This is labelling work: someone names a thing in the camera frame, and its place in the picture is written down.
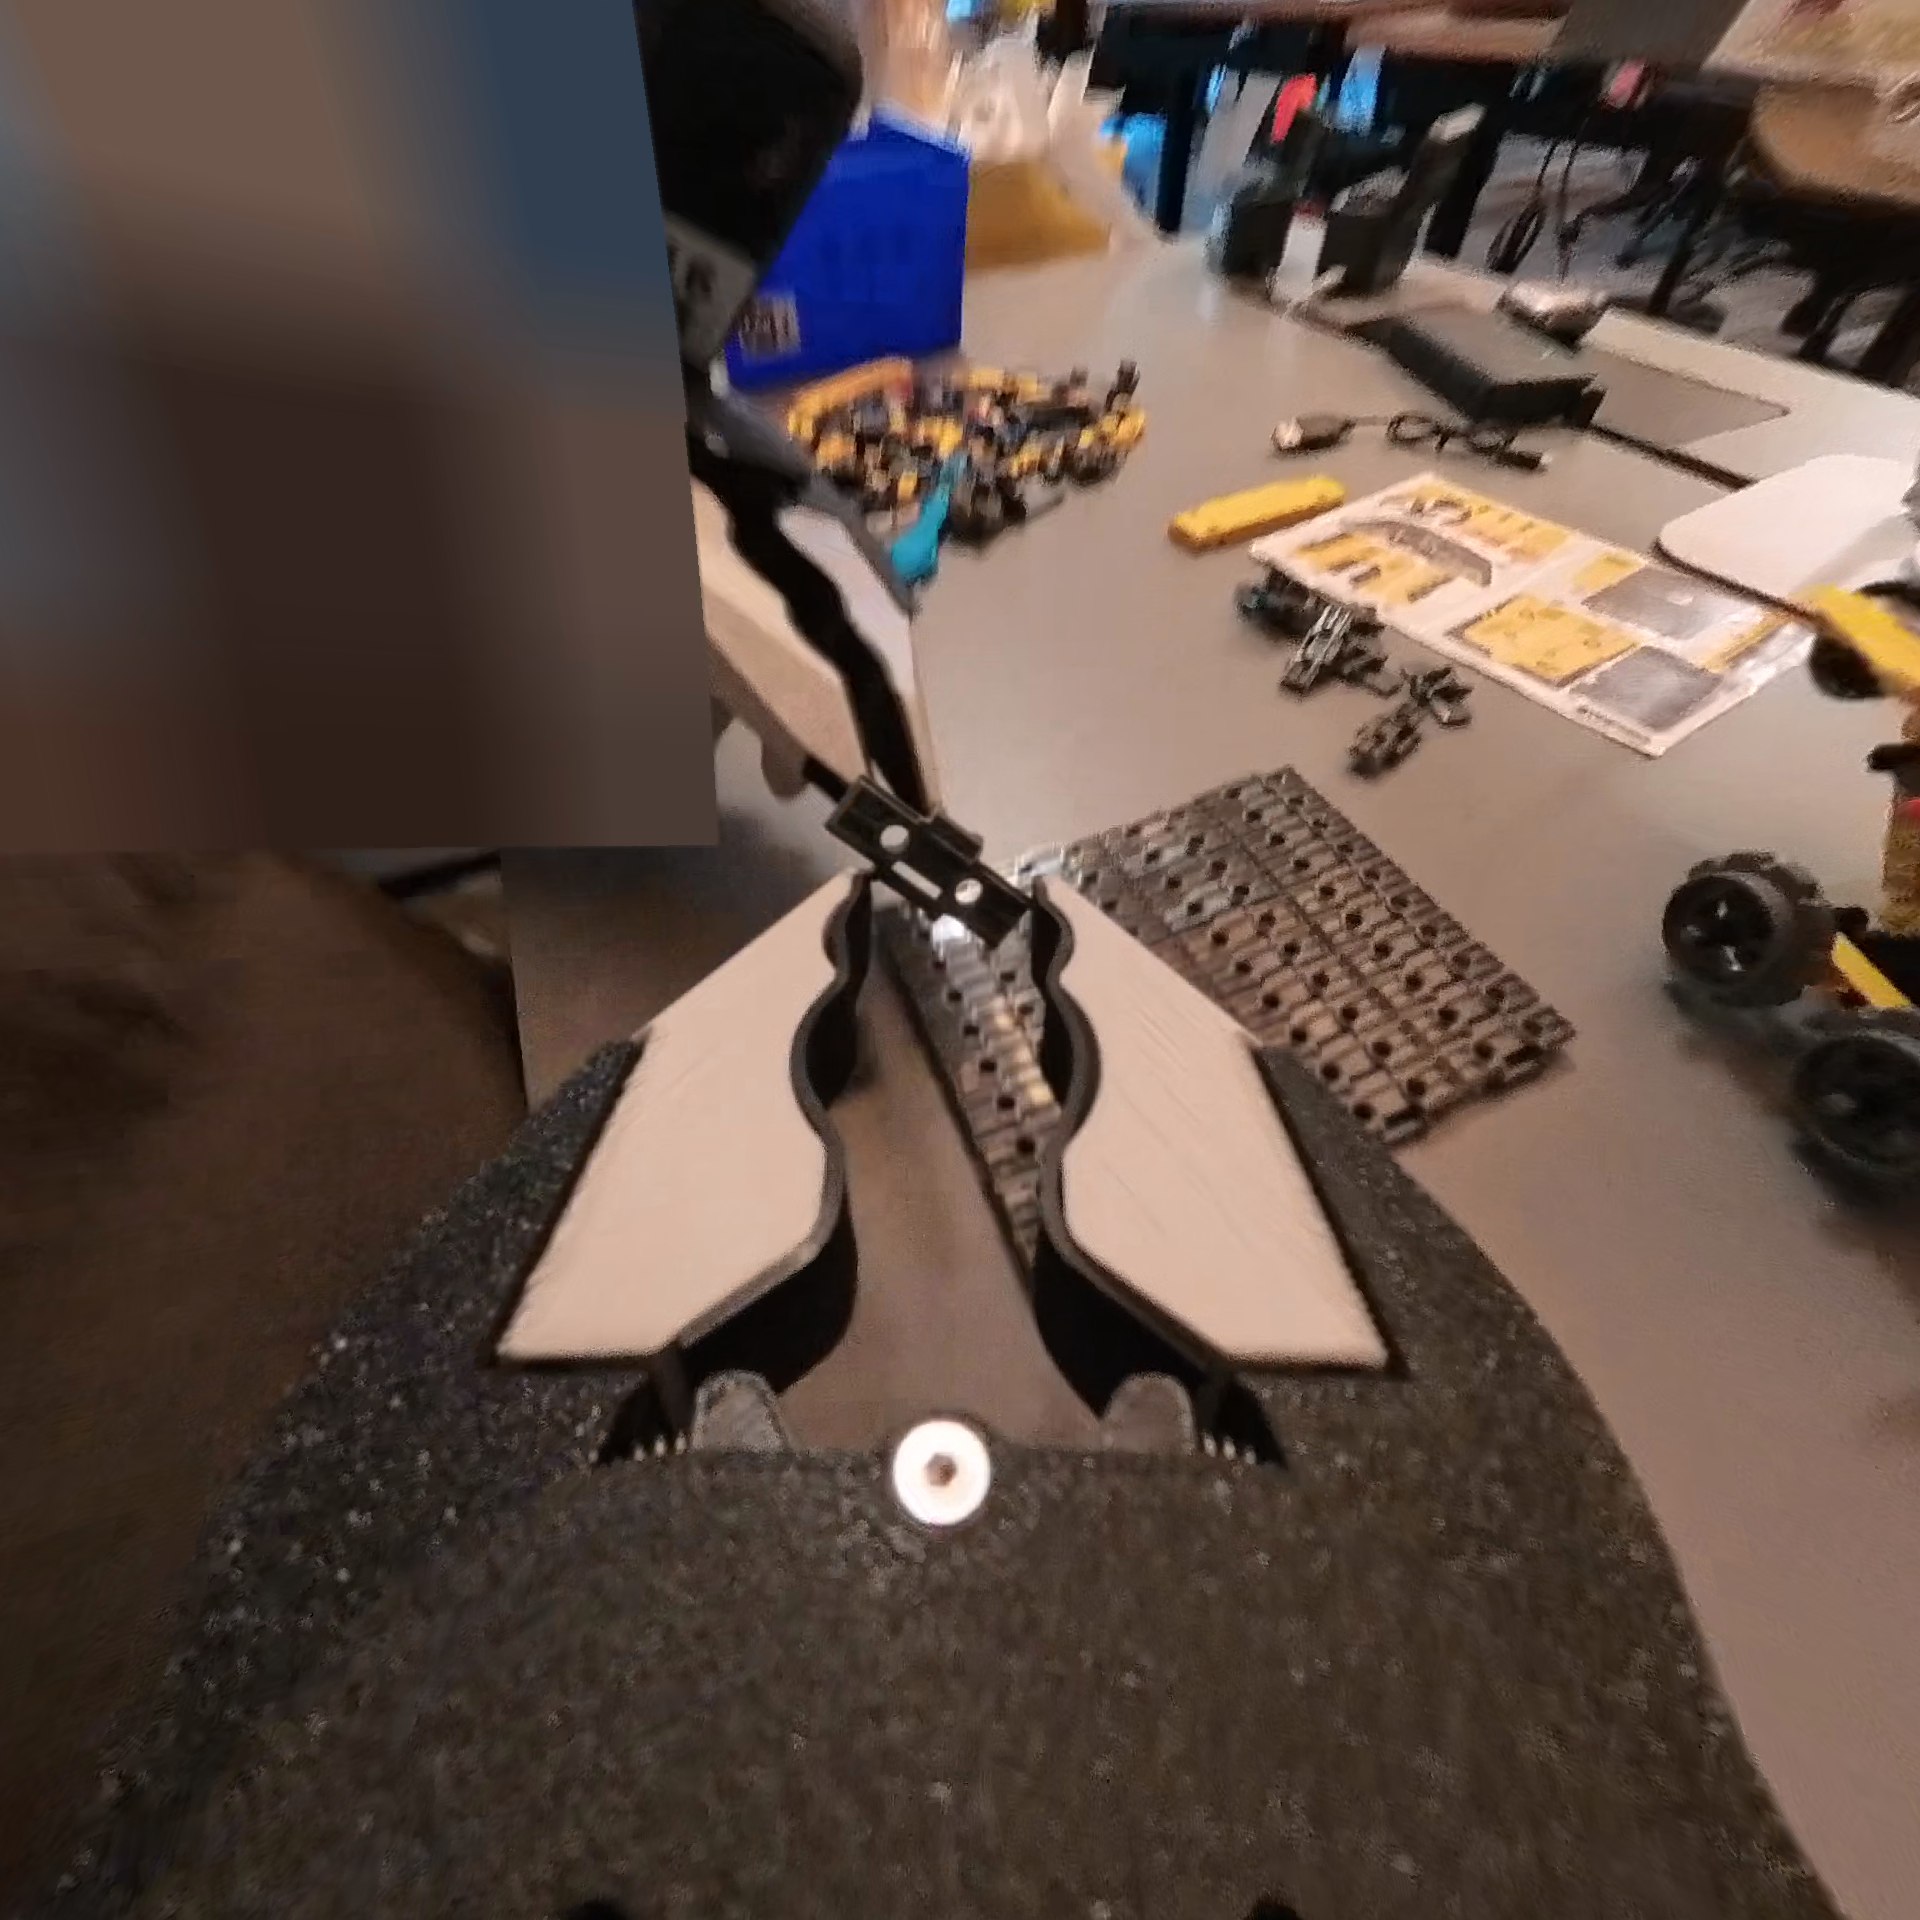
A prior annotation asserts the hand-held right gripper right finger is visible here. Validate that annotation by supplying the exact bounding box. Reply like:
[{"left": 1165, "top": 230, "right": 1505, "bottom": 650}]
[{"left": 1031, "top": 874, "right": 1390, "bottom": 1450}]

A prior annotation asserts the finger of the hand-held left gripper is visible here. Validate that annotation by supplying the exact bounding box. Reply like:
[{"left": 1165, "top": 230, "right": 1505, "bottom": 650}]
[
  {"left": 694, "top": 415, "right": 941, "bottom": 815},
  {"left": 690, "top": 477, "right": 889, "bottom": 800}
]

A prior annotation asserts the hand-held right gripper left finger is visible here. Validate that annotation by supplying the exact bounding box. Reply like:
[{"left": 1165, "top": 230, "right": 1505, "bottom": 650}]
[{"left": 495, "top": 866, "right": 876, "bottom": 1450}]

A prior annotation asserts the dark grey plastic track link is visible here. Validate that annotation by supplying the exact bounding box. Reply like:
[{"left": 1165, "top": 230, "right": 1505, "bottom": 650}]
[{"left": 829, "top": 776, "right": 1037, "bottom": 950}]

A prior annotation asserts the strip of joined track links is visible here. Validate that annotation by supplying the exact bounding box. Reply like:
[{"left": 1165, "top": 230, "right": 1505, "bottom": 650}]
[{"left": 878, "top": 862, "right": 1087, "bottom": 1268}]

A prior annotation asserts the pile of track links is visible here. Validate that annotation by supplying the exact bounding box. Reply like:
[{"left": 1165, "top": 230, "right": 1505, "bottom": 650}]
[{"left": 1237, "top": 576, "right": 1474, "bottom": 779}]

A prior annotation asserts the blue brick separator tool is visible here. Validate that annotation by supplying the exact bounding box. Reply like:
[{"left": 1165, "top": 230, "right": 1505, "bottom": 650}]
[{"left": 886, "top": 480, "right": 963, "bottom": 589}]

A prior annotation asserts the blue storage bin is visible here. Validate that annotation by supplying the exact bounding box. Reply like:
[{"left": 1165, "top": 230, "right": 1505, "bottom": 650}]
[{"left": 726, "top": 111, "right": 969, "bottom": 392}]

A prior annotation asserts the pile of yellow black parts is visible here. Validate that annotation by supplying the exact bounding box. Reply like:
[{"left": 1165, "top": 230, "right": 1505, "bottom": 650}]
[{"left": 787, "top": 358, "right": 1149, "bottom": 541}]

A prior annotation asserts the mat of joined track links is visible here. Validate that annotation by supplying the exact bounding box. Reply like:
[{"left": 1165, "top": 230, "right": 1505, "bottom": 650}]
[{"left": 1019, "top": 768, "right": 1577, "bottom": 1151}]

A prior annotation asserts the clear plastic bag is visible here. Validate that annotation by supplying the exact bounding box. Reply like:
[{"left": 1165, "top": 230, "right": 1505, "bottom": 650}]
[{"left": 961, "top": 30, "right": 1143, "bottom": 226}]

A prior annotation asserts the yellow storage bin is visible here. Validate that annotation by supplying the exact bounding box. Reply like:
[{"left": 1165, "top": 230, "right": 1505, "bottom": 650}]
[{"left": 967, "top": 151, "right": 1115, "bottom": 272}]

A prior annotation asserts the yellow toy beam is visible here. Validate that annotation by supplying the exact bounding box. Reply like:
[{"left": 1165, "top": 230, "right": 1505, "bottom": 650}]
[{"left": 1171, "top": 477, "right": 1346, "bottom": 549}]

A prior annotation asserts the small black charger box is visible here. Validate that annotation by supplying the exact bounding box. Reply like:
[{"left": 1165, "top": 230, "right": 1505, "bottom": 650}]
[{"left": 1215, "top": 111, "right": 1321, "bottom": 278}]

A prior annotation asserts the yellow black sticker sheet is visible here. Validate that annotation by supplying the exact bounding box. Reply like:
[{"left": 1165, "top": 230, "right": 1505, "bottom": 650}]
[{"left": 1252, "top": 471, "right": 1817, "bottom": 756}]

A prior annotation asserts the tall black charger box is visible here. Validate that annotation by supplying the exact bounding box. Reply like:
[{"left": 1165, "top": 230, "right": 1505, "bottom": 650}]
[{"left": 1327, "top": 111, "right": 1479, "bottom": 294}]

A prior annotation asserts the black power bank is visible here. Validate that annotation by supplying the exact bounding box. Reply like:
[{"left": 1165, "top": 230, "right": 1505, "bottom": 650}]
[{"left": 1381, "top": 307, "right": 1607, "bottom": 429}]

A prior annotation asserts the yellow black toy vehicle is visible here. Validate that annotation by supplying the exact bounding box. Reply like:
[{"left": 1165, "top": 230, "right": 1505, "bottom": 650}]
[{"left": 1658, "top": 576, "right": 1920, "bottom": 1194}]

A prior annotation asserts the black usb cable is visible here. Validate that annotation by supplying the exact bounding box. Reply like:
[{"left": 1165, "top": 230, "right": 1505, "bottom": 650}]
[{"left": 1270, "top": 410, "right": 1548, "bottom": 471}]

